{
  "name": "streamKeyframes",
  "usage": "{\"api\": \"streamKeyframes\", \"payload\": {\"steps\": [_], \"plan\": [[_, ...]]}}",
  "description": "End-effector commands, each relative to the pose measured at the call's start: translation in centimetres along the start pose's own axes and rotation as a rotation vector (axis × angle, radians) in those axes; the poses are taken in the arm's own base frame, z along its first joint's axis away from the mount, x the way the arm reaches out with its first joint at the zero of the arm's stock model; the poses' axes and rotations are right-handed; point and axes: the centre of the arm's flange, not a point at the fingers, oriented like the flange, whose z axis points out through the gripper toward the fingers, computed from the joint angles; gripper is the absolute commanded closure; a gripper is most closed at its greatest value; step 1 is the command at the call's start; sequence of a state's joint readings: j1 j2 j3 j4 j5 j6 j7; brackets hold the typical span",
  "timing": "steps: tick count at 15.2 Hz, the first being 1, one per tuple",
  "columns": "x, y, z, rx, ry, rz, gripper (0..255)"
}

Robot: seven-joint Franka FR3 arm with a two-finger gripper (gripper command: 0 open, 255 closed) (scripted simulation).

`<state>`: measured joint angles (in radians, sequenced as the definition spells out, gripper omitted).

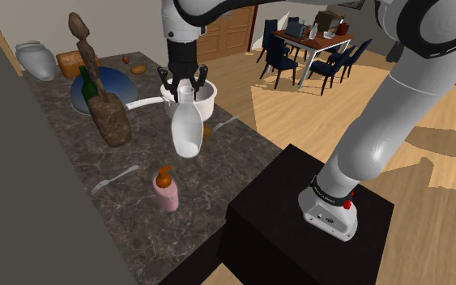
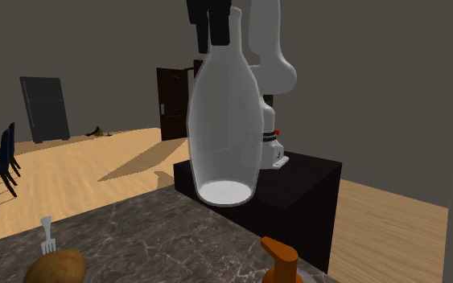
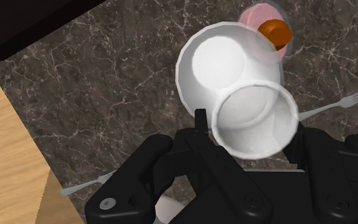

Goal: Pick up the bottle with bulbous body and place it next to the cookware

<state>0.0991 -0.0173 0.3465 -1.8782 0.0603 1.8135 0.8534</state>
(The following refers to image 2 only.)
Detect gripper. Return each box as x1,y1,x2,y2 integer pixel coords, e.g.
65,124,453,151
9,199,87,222
186,0,233,55

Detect dark wooden door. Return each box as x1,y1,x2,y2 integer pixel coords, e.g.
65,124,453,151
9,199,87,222
155,59,204,142

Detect clear glass bottle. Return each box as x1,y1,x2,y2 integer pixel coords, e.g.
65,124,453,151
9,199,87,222
187,6,265,207

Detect dark yellow floor object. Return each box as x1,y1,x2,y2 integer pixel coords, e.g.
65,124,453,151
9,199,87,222
84,125,113,137

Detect black robot stand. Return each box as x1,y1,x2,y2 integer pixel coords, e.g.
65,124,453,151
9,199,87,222
172,151,343,274

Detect dark grey refrigerator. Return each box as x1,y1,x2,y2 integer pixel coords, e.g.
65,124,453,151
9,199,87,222
19,76,72,145

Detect orange pump dispenser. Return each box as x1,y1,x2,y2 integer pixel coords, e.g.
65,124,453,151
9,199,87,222
259,236,305,283

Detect grey fork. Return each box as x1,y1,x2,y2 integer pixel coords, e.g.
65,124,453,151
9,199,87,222
39,215,58,256

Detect brown potato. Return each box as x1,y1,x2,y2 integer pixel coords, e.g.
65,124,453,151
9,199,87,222
23,248,88,283

